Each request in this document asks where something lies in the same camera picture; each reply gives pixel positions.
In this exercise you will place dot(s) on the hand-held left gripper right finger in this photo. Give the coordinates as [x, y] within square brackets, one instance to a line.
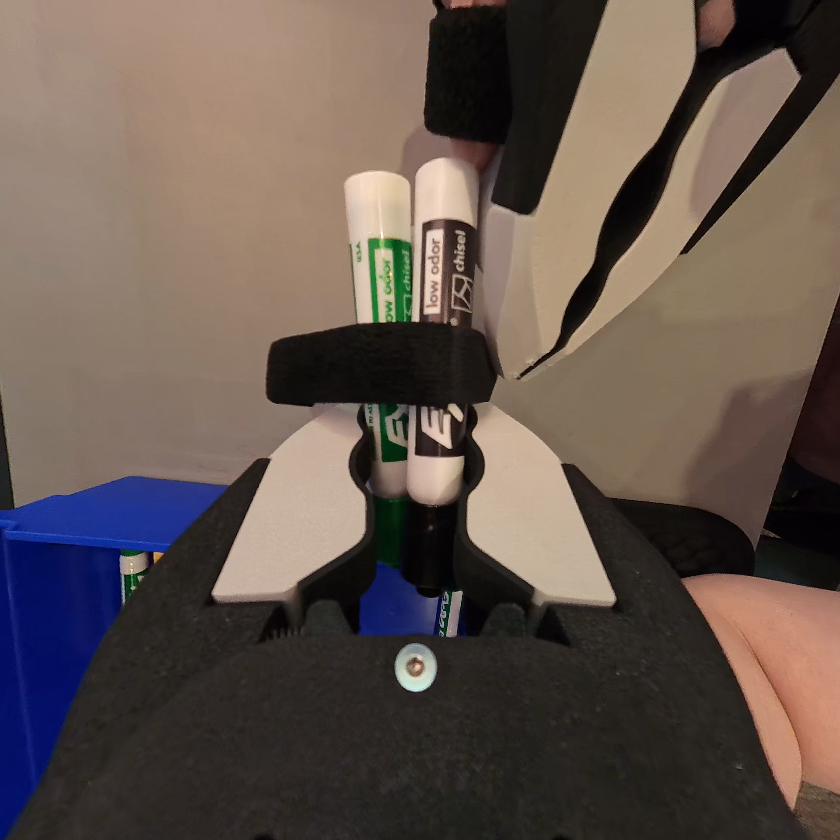
[538, 525]

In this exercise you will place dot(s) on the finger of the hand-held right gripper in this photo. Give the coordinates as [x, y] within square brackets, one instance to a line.
[689, 184]
[558, 262]

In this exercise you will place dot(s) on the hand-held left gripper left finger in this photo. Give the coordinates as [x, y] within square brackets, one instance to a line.
[302, 518]

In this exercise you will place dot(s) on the black dry erase marker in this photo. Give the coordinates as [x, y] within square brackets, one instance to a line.
[446, 197]

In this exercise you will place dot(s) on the green dry erase marker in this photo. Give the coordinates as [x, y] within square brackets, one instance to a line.
[451, 617]
[133, 577]
[377, 216]

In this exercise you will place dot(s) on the blue plastic bin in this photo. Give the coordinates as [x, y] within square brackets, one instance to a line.
[65, 590]

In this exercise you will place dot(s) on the person's left forearm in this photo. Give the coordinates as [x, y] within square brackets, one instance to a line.
[774, 656]

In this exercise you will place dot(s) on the person's right hand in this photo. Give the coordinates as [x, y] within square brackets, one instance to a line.
[477, 156]

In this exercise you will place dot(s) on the black chair armrest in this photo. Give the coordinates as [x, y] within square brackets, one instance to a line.
[695, 538]

